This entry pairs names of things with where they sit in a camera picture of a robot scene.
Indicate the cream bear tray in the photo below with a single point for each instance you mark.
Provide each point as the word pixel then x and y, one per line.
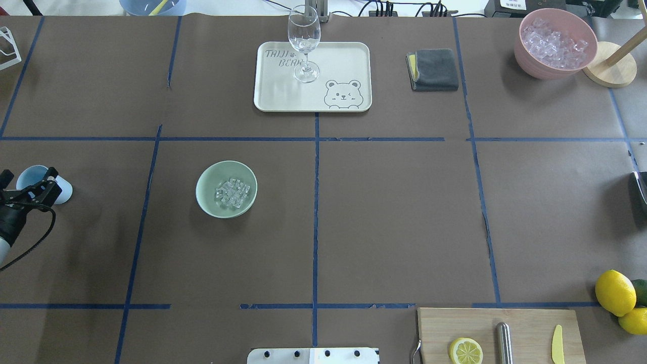
pixel 344 83

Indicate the green lime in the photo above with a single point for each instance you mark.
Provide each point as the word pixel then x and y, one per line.
pixel 640 287

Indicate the green ceramic bowl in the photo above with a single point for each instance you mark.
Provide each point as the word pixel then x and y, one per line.
pixel 215 175

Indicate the pink bowl of ice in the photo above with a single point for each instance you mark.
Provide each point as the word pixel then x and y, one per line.
pixel 553 44

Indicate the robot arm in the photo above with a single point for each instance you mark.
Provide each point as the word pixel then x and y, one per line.
pixel 6 247

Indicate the metal ice scoop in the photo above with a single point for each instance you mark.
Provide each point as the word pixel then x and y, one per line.
pixel 639 180

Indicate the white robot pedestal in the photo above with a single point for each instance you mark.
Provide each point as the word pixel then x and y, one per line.
pixel 360 354

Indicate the half lemon slice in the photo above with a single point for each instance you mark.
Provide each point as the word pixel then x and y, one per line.
pixel 465 350

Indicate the light blue plastic cup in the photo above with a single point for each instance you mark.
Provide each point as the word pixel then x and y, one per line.
pixel 34 174

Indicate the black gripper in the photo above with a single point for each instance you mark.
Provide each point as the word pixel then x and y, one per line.
pixel 11 218

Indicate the wooden cutting board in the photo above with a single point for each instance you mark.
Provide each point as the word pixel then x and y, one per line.
pixel 531 333

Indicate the white wire cup rack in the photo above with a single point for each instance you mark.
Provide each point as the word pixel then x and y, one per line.
pixel 10 54

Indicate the blue bowl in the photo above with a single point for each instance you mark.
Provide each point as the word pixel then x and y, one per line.
pixel 143 8

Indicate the yellow plastic fork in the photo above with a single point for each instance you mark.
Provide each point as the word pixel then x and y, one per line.
pixel 158 8

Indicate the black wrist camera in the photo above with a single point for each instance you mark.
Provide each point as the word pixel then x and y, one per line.
pixel 5 178

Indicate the clear wine glass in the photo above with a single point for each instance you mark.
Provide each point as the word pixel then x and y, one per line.
pixel 304 34

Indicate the ice cubes in bowl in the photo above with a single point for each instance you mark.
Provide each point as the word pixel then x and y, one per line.
pixel 232 193

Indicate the yellow plastic knife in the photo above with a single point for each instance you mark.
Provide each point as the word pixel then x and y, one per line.
pixel 557 345

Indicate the grey folded cloth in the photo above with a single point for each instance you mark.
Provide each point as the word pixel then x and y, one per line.
pixel 432 70

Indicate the black power strip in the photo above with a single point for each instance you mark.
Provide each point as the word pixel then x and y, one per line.
pixel 411 9

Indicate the yellow lemon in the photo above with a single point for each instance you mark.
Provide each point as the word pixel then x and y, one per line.
pixel 634 322
pixel 615 293

